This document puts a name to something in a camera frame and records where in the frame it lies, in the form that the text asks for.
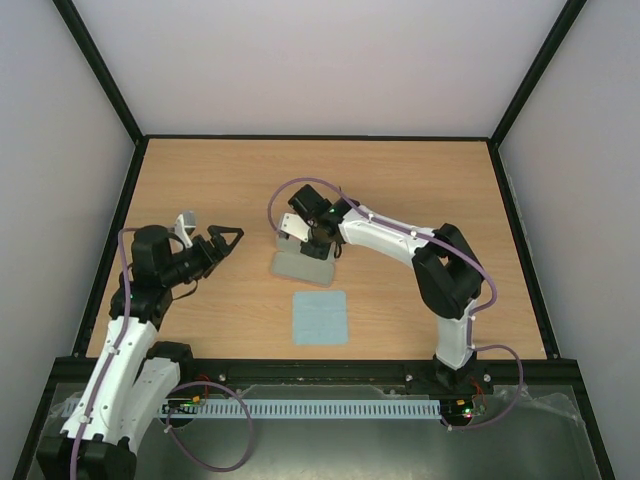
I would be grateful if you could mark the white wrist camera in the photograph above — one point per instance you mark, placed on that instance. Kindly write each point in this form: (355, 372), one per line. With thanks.
(186, 226)
(292, 226)

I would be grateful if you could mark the light blue cleaning cloth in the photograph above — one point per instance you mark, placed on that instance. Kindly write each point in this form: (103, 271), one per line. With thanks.
(320, 318)

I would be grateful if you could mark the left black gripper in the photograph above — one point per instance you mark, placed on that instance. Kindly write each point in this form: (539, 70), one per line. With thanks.
(212, 258)

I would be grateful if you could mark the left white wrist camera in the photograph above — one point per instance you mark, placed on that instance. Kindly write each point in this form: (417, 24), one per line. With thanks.
(186, 226)

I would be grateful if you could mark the controller circuit board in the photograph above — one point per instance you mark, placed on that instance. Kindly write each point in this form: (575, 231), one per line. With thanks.
(464, 409)
(183, 405)

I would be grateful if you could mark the black aluminium frame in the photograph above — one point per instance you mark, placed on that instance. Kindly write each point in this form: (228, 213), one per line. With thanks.
(553, 370)

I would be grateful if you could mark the light blue slotted cable duct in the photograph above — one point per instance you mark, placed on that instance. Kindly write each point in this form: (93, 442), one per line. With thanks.
(320, 409)

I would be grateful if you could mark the right controller circuit board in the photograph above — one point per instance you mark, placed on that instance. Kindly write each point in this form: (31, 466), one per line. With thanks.
(464, 409)

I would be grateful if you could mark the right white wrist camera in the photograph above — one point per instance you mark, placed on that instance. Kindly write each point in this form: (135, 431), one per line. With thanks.
(292, 226)

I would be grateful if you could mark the pink glasses case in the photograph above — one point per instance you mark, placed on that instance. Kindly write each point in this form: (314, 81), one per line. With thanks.
(288, 262)

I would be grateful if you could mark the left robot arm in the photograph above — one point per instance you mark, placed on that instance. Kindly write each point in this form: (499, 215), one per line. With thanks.
(134, 372)

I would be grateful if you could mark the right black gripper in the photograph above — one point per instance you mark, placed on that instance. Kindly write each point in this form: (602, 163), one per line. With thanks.
(315, 248)

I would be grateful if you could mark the left controller circuit board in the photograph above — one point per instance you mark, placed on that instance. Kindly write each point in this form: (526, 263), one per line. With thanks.
(183, 405)

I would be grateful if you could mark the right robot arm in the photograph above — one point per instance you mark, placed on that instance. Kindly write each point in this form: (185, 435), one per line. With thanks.
(448, 274)

